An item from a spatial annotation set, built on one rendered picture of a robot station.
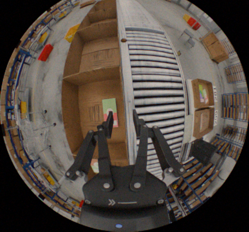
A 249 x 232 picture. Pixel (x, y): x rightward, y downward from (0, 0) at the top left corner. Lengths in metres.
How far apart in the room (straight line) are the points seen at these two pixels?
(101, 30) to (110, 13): 0.39
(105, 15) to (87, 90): 0.83
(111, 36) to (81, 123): 0.67
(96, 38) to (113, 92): 0.48
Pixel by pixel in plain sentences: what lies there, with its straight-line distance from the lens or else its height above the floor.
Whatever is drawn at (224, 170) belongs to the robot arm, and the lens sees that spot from 0.95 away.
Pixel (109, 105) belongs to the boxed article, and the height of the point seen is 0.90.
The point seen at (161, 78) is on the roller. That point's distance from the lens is 0.70.
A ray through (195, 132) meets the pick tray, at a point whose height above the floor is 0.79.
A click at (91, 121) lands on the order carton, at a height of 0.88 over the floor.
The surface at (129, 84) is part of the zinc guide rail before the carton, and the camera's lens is 0.47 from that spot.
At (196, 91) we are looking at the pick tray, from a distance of 0.88.
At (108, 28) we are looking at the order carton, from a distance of 0.65.
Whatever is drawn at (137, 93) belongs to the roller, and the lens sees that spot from 0.60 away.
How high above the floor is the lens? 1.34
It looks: 88 degrees down
